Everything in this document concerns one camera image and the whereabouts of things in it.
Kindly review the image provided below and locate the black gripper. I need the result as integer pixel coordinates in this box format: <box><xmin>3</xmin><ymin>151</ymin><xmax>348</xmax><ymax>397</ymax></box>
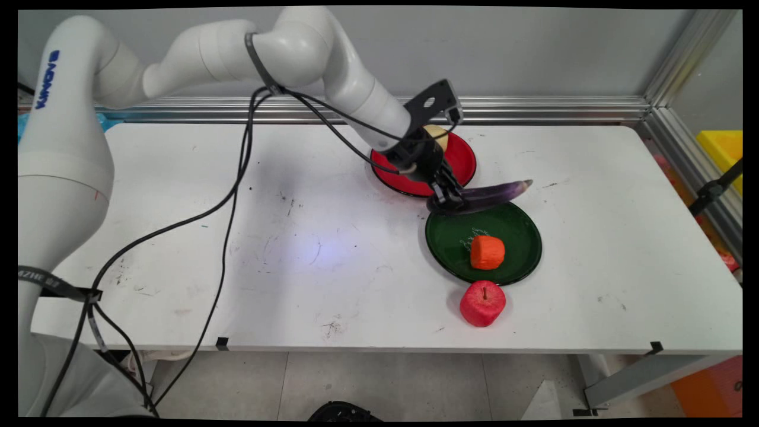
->
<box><xmin>387</xmin><ymin>126</ymin><xmax>469</xmax><ymax>209</ymax></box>

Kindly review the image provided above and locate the purple eggplant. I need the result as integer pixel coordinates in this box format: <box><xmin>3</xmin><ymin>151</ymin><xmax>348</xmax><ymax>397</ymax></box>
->
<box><xmin>426</xmin><ymin>179</ymin><xmax>534</xmax><ymax>216</ymax></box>

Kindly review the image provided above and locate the red round plate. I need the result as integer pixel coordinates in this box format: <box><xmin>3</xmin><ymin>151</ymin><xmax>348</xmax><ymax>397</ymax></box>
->
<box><xmin>370</xmin><ymin>129</ymin><xmax>478</xmax><ymax>199</ymax></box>

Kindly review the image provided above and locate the yellow potato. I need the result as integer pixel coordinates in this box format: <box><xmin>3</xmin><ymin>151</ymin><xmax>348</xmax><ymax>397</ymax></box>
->
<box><xmin>422</xmin><ymin>124</ymin><xmax>450</xmax><ymax>152</ymax></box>

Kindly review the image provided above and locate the orange carrot chunk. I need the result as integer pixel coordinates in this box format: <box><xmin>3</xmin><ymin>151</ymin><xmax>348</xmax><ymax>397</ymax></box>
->
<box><xmin>470</xmin><ymin>235</ymin><xmax>506</xmax><ymax>271</ymax></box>

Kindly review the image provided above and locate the green round plate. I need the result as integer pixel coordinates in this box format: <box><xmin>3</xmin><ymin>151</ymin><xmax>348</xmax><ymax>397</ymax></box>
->
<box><xmin>425</xmin><ymin>200</ymin><xmax>543</xmax><ymax>287</ymax></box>

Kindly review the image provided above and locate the red apple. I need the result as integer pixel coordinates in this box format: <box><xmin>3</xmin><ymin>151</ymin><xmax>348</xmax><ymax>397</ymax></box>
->
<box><xmin>460</xmin><ymin>281</ymin><xmax>508</xmax><ymax>328</ymax></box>

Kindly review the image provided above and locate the black round object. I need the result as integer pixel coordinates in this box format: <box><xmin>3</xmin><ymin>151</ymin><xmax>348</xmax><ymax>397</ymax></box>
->
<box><xmin>307</xmin><ymin>401</ymin><xmax>384</xmax><ymax>423</ymax></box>

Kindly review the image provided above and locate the black stand bar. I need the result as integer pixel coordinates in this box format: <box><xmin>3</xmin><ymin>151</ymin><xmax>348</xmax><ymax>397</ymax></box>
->
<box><xmin>688</xmin><ymin>157</ymin><xmax>743</xmax><ymax>218</ymax></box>

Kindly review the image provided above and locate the grey table leg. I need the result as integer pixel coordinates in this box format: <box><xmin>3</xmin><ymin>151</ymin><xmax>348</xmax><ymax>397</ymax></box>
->
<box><xmin>572</xmin><ymin>354</ymin><xmax>712</xmax><ymax>417</ymax></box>

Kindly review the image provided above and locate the yellow plastic bin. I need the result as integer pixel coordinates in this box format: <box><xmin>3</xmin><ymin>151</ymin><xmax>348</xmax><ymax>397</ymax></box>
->
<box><xmin>696</xmin><ymin>130</ymin><xmax>743</xmax><ymax>197</ymax></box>

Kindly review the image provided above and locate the orange box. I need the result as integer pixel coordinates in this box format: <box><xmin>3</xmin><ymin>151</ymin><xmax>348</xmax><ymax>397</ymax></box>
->
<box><xmin>670</xmin><ymin>356</ymin><xmax>743</xmax><ymax>418</ymax></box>

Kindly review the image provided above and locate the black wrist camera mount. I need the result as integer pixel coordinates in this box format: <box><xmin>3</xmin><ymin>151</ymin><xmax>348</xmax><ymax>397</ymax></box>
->
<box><xmin>404</xmin><ymin>79</ymin><xmax>465</xmax><ymax>129</ymax></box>

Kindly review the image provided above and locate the horizontal aluminium frame rail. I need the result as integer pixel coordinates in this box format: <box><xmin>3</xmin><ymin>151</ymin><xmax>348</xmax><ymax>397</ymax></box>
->
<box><xmin>18</xmin><ymin>96</ymin><xmax>653</xmax><ymax>126</ymax></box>

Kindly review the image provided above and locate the black cable strap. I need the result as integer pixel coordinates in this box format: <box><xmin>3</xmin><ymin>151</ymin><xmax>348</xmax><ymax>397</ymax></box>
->
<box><xmin>244</xmin><ymin>32</ymin><xmax>286</xmax><ymax>96</ymax></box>

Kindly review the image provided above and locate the thin black cable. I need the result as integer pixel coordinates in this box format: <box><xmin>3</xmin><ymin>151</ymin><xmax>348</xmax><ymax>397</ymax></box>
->
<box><xmin>86</xmin><ymin>86</ymin><xmax>460</xmax><ymax>416</ymax></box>

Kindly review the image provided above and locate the slanted aluminium frame rail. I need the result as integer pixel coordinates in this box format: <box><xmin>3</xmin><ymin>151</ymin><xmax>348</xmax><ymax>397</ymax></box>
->
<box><xmin>637</xmin><ymin>107</ymin><xmax>743</xmax><ymax>265</ymax></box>

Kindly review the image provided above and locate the thick black cable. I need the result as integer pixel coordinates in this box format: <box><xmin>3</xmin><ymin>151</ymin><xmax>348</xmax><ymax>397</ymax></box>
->
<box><xmin>39</xmin><ymin>86</ymin><xmax>416</xmax><ymax>419</ymax></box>

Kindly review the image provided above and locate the upright aluminium frame post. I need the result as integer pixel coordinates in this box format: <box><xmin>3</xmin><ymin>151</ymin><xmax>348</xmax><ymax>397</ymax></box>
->
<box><xmin>643</xmin><ymin>9</ymin><xmax>739</xmax><ymax>109</ymax></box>

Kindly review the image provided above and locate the red item behind rail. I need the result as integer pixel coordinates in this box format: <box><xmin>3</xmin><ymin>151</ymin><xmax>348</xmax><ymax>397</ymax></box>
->
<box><xmin>654</xmin><ymin>154</ymin><xmax>741</xmax><ymax>275</ymax></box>

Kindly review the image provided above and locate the white cable under table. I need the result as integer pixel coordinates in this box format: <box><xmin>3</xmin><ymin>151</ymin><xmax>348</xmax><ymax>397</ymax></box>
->
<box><xmin>126</xmin><ymin>350</ymin><xmax>197</xmax><ymax>373</ymax></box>

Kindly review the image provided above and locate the black strap with print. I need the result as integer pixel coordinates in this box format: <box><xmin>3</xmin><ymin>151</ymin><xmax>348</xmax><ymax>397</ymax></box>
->
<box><xmin>18</xmin><ymin>265</ymin><xmax>103</xmax><ymax>304</ymax></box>

